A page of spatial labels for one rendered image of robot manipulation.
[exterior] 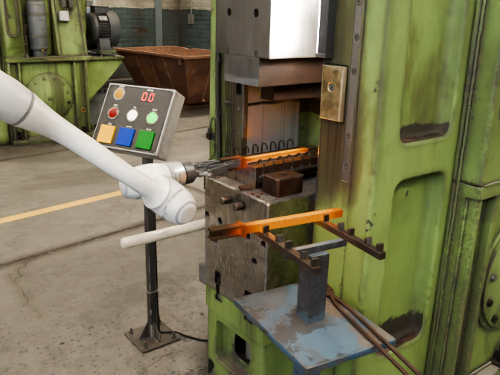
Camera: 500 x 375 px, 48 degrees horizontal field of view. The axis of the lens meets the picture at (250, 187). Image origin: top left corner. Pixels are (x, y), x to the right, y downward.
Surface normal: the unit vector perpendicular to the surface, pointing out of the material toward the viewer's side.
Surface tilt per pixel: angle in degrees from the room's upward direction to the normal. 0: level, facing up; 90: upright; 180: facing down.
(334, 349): 0
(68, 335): 0
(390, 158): 90
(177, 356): 0
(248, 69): 90
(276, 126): 90
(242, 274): 90
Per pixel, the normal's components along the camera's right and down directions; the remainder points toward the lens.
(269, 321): 0.03, -0.95
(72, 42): 0.61, 0.07
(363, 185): -0.79, 0.17
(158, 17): 0.71, 0.23
